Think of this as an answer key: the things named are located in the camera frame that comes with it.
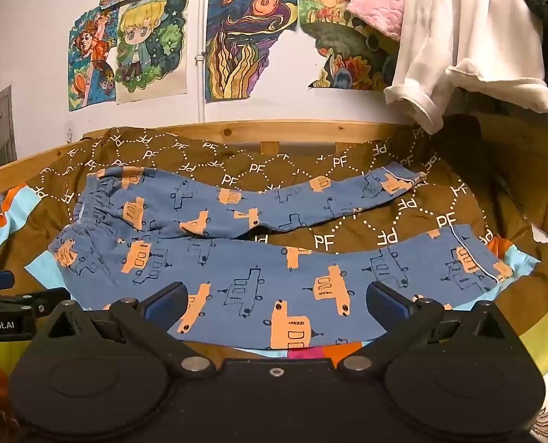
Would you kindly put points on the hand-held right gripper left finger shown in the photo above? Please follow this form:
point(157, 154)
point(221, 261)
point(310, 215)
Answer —
point(170, 301)

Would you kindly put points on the blond figure wall poster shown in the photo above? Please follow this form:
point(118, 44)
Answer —
point(140, 41)

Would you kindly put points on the swirl pattern wall poster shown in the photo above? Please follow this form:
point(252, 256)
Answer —
point(237, 32)

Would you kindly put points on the wooden bed frame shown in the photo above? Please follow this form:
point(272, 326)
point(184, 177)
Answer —
point(255, 130)

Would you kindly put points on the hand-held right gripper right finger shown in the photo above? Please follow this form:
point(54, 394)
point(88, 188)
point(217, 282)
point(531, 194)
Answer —
point(383, 302)

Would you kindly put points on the white wall pipe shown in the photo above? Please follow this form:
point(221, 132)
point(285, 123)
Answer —
point(201, 110)

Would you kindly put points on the landscape wall poster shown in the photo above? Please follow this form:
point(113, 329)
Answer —
point(334, 18)

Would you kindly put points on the blue printed pants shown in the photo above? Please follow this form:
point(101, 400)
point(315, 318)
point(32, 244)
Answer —
point(255, 295)

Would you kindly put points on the brown printed blanket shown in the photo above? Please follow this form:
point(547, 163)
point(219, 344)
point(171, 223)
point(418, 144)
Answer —
point(370, 217)

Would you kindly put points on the white garment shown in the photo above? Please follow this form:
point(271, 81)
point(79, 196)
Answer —
point(463, 23)

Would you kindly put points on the pink quilted cloth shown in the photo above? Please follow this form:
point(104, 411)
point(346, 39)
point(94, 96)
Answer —
point(380, 0)

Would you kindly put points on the orange-haired figure wall poster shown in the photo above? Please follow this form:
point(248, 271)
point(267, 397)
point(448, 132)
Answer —
point(89, 64)

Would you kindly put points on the colourful patchwork sheet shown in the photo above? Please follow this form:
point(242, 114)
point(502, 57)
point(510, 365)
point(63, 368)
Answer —
point(1, 226)

